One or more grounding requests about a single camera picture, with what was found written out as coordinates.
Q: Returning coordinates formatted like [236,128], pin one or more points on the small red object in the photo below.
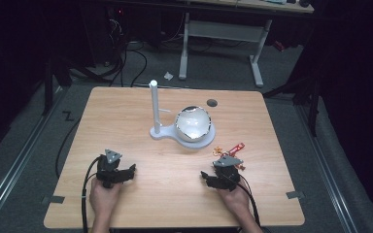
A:
[279,45]

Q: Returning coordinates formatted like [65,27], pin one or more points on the dark round table grommet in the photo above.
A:
[211,103]

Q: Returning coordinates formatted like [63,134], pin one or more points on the person's right hand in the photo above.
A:
[235,200]

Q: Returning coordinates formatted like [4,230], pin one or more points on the white-legged desk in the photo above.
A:
[223,32]

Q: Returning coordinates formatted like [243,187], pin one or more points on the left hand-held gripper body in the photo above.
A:
[108,166]

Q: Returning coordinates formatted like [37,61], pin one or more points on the grey tape strip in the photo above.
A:
[294,194]
[54,199]

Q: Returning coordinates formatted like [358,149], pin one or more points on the black metal stand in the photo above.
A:
[48,87]
[311,103]

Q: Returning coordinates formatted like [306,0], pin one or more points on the person's left hand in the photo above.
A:
[103,199]

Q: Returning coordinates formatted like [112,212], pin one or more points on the metal floor rail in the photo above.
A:
[9,181]
[327,174]

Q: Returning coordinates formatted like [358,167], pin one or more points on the shiny silver bowl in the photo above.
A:
[192,124]

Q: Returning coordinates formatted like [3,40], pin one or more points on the white stand with pole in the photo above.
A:
[157,129]

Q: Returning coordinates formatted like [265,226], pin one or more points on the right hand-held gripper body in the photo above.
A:
[228,173]

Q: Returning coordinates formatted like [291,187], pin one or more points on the crumpled white paper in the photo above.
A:
[168,76]

